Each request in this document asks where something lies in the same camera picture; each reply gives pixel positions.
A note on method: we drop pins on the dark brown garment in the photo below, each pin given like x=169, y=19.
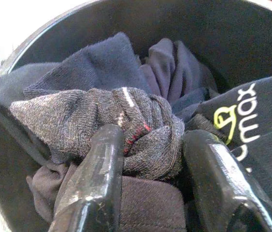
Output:
x=150, y=200

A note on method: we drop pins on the black garment with green logo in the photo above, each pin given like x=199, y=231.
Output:
x=266, y=154

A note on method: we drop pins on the black round laundry bucket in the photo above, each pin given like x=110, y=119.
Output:
x=222, y=29

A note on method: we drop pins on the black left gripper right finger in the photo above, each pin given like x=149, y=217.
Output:
x=213, y=183

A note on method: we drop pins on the purple grey garment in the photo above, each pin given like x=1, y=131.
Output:
x=169, y=67

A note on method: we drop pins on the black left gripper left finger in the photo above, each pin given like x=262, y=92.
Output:
x=94, y=183

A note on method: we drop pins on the grey terry sock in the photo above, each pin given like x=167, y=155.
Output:
x=77, y=116

